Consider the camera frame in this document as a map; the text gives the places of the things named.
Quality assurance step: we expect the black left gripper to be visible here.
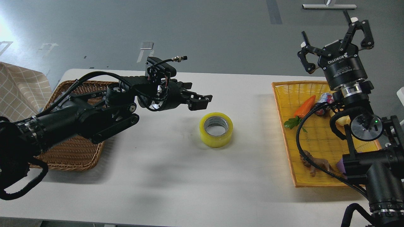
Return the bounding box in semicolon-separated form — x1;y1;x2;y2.
155;79;213;111

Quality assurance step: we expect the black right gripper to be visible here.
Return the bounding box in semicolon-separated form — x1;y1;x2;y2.
297;9;375;91

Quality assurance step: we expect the yellow tape roll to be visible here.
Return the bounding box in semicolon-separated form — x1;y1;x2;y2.
198;112;234;148

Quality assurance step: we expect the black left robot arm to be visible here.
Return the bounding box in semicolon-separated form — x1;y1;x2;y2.
1;56;212;200

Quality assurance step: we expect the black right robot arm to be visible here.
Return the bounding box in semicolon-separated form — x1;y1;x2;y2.
296;10;403;227

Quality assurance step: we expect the small drink can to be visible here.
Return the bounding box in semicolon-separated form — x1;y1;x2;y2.
313;92;334;116

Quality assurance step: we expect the white stand base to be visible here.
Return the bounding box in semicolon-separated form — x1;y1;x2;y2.
302;4;357;9

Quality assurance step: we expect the orange toy carrot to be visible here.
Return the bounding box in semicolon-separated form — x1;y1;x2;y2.
283;95;316;129

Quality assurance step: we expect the person in white clothing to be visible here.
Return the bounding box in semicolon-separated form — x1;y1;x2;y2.
396;87;404;106

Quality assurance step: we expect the yellow plastic basket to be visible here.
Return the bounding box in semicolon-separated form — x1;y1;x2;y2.
272;81;382;188

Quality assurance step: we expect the brown toy lion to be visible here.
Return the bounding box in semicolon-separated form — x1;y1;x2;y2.
299;150;334;177

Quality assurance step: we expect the purple foam block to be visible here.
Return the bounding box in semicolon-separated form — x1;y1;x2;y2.
336;158;345;175

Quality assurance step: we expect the brown wicker basket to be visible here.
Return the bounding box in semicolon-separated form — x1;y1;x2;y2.
18;81;130;171

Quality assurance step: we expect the beige checkered cloth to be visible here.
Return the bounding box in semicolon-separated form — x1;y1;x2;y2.
0;62;52;122

